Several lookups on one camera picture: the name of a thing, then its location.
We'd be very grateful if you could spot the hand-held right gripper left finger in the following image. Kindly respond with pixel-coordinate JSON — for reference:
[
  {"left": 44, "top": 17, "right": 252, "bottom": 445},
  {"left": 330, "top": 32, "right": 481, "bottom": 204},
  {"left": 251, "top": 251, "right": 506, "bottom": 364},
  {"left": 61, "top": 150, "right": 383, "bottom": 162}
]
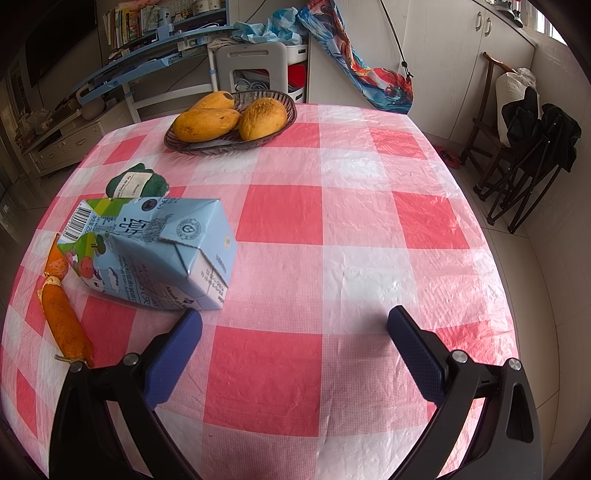
[{"left": 48, "top": 308, "right": 204, "bottom": 480}]

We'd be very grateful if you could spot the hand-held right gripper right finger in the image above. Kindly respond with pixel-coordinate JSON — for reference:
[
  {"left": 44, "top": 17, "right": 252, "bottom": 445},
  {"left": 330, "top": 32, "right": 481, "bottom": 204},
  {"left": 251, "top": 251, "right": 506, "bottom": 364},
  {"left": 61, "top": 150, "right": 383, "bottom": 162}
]
[{"left": 387, "top": 305, "right": 543, "bottom": 480}]

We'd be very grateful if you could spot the blue milk carton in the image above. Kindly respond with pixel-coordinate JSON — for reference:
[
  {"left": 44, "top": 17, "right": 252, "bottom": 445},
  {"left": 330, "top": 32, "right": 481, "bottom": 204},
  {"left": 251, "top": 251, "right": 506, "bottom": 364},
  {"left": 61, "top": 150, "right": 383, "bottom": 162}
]
[{"left": 56, "top": 197, "right": 238, "bottom": 311}]

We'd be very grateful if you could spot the long orange peel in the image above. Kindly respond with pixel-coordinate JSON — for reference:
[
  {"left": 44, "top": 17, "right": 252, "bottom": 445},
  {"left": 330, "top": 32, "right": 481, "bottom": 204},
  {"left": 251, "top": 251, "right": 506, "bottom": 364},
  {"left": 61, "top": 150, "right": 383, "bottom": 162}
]
[{"left": 38, "top": 276, "right": 95, "bottom": 367}]

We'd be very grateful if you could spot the orange peel piece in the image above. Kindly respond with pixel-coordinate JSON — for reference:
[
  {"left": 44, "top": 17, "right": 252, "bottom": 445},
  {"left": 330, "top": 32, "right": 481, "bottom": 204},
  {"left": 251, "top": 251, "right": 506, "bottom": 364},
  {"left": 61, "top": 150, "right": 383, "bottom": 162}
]
[{"left": 44, "top": 233, "right": 70, "bottom": 280}]

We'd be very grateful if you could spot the pink checked tablecloth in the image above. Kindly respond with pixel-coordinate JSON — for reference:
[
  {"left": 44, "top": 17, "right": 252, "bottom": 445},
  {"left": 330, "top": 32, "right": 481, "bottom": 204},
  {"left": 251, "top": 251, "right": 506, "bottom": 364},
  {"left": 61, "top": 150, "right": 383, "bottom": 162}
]
[{"left": 0, "top": 102, "right": 520, "bottom": 480}]

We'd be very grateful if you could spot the red slipper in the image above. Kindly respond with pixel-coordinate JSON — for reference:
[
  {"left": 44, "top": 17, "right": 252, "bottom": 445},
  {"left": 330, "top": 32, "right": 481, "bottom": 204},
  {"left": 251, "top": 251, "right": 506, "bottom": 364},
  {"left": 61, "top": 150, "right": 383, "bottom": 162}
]
[{"left": 436, "top": 147, "right": 462, "bottom": 169}]

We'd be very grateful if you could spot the woven fruit basket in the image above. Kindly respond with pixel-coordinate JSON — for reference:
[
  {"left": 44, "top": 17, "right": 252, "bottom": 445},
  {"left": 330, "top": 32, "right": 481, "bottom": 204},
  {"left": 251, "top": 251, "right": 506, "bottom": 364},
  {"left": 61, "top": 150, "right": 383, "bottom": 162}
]
[{"left": 164, "top": 90, "right": 297, "bottom": 154}]

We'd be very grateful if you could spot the yellow mango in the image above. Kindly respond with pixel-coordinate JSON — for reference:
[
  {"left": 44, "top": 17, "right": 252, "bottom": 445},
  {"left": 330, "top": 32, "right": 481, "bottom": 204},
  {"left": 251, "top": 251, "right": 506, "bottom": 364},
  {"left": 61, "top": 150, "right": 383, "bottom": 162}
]
[
  {"left": 188, "top": 91, "right": 236, "bottom": 112},
  {"left": 239, "top": 97, "right": 287, "bottom": 141},
  {"left": 173, "top": 108, "right": 242, "bottom": 143}
]

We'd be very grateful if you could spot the cream television cabinet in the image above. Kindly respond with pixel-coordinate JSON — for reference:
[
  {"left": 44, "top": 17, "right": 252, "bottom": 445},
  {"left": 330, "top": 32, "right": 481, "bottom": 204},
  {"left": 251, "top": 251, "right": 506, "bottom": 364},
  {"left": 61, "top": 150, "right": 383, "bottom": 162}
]
[{"left": 18, "top": 99, "right": 107, "bottom": 178}]

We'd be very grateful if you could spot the black folding chair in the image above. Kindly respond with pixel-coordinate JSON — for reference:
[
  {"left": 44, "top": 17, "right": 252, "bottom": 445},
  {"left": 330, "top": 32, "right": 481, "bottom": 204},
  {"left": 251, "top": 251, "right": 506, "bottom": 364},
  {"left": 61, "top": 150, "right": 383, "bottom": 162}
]
[{"left": 478, "top": 85, "right": 583, "bottom": 234}]

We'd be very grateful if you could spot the translucent plastic bag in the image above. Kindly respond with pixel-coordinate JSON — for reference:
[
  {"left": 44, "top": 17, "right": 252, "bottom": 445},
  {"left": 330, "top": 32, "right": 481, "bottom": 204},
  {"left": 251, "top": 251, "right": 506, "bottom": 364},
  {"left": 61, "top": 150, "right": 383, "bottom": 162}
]
[{"left": 16, "top": 108, "right": 51, "bottom": 139}]

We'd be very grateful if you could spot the colourful printed bag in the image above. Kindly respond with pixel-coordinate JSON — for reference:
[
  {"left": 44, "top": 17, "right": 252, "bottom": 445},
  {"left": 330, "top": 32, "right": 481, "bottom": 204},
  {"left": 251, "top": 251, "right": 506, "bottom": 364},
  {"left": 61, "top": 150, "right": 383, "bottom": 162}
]
[{"left": 298, "top": 0, "right": 414, "bottom": 115}]

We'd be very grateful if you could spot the white sack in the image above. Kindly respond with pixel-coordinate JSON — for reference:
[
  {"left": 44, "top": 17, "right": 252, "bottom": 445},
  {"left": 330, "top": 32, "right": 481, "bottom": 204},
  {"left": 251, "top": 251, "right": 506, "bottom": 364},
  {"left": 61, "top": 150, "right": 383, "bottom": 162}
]
[{"left": 495, "top": 67, "right": 539, "bottom": 148}]

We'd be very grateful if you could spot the white cupboard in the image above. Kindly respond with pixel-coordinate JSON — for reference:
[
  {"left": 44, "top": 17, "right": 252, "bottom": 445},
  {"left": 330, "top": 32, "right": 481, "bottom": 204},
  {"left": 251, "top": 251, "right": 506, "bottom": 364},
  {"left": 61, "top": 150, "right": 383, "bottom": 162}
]
[{"left": 307, "top": 0, "right": 539, "bottom": 139}]

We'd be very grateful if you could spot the dark wooden chair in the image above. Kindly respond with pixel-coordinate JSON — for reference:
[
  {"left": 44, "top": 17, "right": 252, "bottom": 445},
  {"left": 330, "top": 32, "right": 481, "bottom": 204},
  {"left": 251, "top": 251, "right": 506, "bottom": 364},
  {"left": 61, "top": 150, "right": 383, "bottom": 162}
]
[{"left": 459, "top": 52, "right": 522, "bottom": 195}]

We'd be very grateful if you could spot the blue study desk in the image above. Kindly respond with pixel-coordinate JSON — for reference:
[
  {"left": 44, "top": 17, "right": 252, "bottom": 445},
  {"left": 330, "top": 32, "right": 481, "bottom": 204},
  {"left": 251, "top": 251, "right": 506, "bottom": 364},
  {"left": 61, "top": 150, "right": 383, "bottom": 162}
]
[{"left": 74, "top": 0, "right": 232, "bottom": 125}]

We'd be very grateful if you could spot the white plastic stool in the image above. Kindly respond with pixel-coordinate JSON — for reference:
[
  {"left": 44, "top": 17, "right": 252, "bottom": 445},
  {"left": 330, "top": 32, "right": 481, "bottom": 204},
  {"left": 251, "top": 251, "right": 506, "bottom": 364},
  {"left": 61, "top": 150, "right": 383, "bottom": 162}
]
[{"left": 215, "top": 41, "right": 309, "bottom": 104}]

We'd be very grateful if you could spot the row of books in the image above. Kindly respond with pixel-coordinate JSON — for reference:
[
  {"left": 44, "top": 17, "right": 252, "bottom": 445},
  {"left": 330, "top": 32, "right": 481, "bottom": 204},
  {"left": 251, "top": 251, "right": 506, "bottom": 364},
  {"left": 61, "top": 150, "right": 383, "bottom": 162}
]
[{"left": 102, "top": 2, "right": 144, "bottom": 51}]

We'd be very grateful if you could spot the light blue crumpled bag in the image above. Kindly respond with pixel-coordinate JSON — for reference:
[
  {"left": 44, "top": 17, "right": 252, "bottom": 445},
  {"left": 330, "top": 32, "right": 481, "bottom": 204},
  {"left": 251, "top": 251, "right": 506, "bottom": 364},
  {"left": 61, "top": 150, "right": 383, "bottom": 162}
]
[{"left": 231, "top": 7, "right": 308, "bottom": 47}]

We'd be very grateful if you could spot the window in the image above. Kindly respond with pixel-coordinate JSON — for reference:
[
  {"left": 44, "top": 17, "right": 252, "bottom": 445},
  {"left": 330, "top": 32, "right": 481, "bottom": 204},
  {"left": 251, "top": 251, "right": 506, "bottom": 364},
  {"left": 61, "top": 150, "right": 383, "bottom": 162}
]
[{"left": 531, "top": 9, "right": 571, "bottom": 47}]

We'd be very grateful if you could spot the black cord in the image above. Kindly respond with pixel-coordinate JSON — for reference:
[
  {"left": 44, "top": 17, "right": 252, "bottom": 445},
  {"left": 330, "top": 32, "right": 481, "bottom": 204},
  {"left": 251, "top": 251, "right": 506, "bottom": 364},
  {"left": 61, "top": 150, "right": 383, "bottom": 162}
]
[{"left": 379, "top": 0, "right": 414, "bottom": 79}]

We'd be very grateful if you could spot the black wall television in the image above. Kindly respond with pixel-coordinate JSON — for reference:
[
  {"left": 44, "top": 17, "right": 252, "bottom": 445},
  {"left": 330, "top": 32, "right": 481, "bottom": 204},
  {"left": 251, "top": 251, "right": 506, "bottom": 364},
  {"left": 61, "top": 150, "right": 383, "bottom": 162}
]
[{"left": 23, "top": 14, "right": 100, "bottom": 88}]

